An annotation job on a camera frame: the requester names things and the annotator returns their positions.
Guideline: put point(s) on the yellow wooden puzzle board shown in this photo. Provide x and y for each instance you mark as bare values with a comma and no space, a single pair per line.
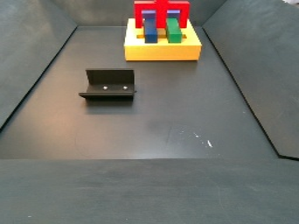
160,51

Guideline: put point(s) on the black angled bracket holder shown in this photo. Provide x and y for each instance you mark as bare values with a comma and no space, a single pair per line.
109,83

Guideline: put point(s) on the green long block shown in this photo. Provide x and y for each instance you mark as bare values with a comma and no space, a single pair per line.
173,31

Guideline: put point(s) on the blue long block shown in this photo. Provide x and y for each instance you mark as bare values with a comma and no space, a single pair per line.
149,31

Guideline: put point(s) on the red bridge-shaped block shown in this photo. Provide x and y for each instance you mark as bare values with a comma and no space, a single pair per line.
160,6

